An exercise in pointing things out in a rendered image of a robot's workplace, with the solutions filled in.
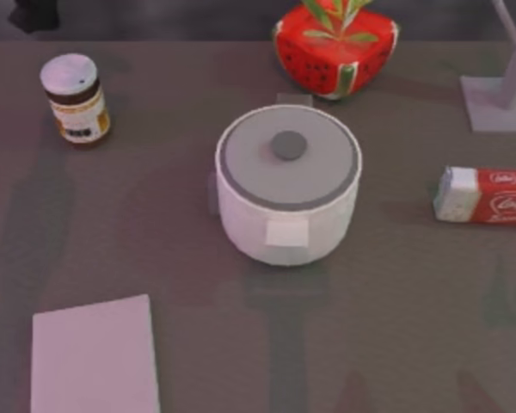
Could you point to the red watermelon plant pot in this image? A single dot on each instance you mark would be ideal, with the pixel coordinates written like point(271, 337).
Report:
point(333, 60)

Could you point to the blurry black object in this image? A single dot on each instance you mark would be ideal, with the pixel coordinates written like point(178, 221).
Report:
point(34, 15)

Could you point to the green plant leaves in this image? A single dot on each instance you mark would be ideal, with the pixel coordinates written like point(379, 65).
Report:
point(337, 17)

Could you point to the jar with white lid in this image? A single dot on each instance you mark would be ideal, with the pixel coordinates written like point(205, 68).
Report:
point(78, 103)

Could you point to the white flat sheet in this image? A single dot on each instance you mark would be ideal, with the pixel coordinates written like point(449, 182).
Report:
point(92, 357)

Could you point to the red biscuit packet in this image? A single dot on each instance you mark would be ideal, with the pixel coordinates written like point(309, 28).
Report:
point(490, 198)

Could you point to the white stand with base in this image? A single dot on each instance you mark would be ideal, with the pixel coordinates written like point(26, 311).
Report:
point(505, 92)

